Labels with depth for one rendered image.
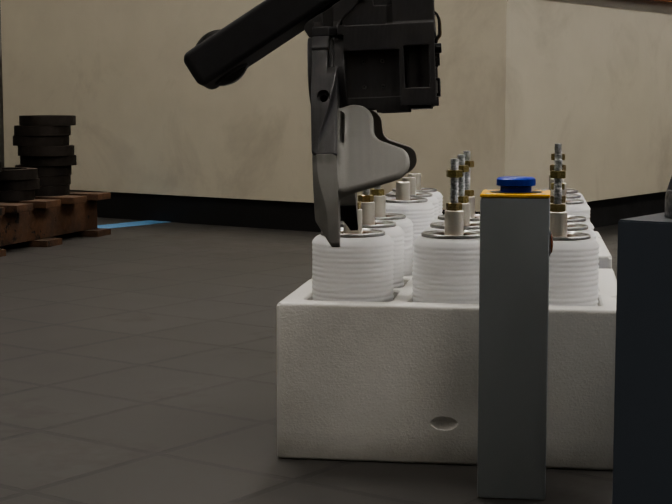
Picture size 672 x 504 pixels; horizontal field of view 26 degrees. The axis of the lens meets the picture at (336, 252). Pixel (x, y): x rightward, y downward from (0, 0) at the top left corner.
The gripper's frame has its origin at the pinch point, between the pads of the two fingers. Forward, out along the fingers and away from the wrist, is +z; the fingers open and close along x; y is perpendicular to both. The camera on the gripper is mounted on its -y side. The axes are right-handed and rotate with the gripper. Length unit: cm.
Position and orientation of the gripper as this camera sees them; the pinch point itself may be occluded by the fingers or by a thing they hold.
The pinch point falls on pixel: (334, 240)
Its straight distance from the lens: 96.2
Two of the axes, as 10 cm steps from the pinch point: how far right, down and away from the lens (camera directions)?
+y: 10.0, -0.3, -0.9
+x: 0.9, -0.8, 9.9
